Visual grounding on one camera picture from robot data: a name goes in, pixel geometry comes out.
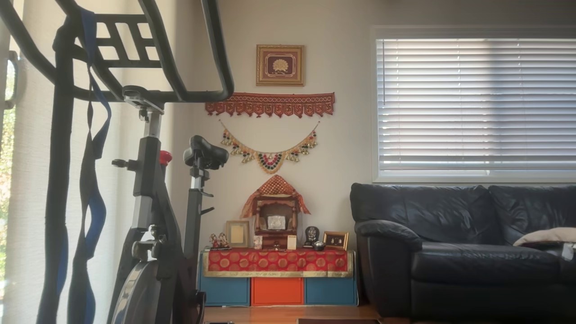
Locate beaded gold garland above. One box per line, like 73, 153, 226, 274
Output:
219, 120, 321, 175

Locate white window blinds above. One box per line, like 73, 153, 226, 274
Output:
376, 38, 576, 177

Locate small gold picture frame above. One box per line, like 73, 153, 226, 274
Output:
323, 231, 349, 251

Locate beige cushion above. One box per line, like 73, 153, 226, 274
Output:
513, 227, 576, 247

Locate black leather sofa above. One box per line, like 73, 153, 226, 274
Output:
350, 182, 576, 322

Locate black exercise bike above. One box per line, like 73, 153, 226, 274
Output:
0, 0, 235, 324

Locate blue storage cube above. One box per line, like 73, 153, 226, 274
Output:
198, 252, 251, 307
305, 276, 358, 306

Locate wooden shrine red canopy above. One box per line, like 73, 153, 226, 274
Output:
241, 175, 311, 249

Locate pale picture frame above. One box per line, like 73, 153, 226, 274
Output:
226, 220, 251, 248

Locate orange storage cube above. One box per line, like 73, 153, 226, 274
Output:
251, 277, 305, 306

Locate red embroidered wall hanging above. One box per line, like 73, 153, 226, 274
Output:
205, 92, 336, 119

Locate white curtain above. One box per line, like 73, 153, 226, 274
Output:
0, 0, 198, 324

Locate red gold patterned cloth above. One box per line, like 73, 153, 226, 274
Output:
202, 249, 355, 278

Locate blue black hanging strap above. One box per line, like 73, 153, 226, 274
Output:
67, 7, 113, 324

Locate gold framed wall picture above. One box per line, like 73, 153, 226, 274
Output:
256, 44, 306, 87

